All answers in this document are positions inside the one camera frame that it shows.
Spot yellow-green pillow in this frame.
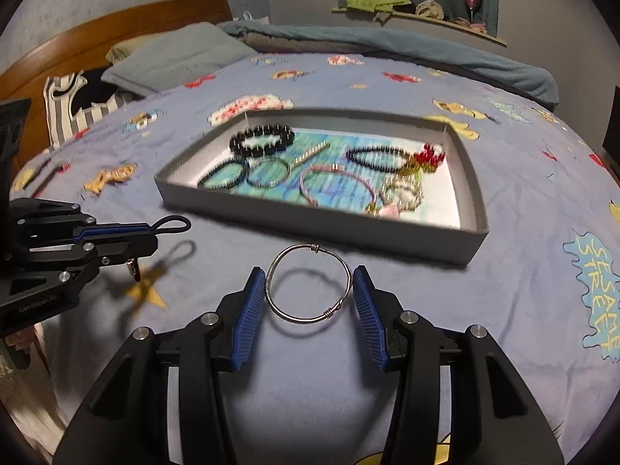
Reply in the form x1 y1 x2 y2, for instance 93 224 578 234
105 34 158 64

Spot pearl bead bracelet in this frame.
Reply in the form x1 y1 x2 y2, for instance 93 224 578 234
365 173 428 219

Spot small black bead bracelet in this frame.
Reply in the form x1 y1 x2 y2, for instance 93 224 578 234
344 144 413 174

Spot teal blanket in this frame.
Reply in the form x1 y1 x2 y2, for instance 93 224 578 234
218 20 560 109

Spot pink cord bracelet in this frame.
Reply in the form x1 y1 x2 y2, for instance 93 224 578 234
298 163 379 209

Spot Sesame Street bedsheet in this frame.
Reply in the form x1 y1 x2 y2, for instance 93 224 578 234
39 55 619 464

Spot green cloth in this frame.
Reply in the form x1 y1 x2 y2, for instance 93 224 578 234
346 0 412 14

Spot dark teal bead bracelet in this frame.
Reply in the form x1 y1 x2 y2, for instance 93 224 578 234
195 158 251 191

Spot black hair tie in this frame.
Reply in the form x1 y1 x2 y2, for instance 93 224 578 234
124 214 193 282

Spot silver bangle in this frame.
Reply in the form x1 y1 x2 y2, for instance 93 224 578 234
246 157 291 189
265 244 353 327

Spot printed paper tray liner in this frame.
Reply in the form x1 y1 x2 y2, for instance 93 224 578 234
172 127 462 229

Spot wooden window shelf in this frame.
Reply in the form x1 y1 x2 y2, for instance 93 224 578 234
331 6 508 48

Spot striped black white pillow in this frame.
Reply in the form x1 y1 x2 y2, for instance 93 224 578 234
43 67 140 148

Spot grey cardboard tray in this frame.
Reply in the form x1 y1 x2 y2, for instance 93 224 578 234
155 108 489 265

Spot pink cloth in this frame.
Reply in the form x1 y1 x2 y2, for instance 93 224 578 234
453 17 487 35

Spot red bead gold earrings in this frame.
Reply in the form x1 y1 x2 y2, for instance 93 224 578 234
398 144 446 176

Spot black monitor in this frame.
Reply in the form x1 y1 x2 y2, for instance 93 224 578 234
602 110 620 169

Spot large black bead bracelet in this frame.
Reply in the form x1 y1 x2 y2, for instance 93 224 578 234
228 123 296 159

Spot beige cloth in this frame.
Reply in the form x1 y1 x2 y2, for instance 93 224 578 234
415 0 444 21

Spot wooden headboard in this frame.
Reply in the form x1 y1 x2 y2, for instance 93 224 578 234
1 0 232 175

